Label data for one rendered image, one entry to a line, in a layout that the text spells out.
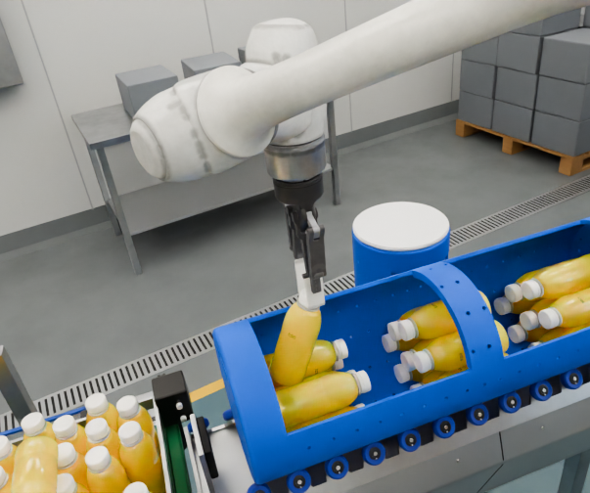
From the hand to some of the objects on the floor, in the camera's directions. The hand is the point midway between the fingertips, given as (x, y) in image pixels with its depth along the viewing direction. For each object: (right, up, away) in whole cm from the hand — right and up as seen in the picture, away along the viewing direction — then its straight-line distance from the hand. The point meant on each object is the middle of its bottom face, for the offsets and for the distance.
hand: (309, 283), depth 91 cm
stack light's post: (-56, -110, +83) cm, 149 cm away
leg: (+88, -87, +91) cm, 154 cm away
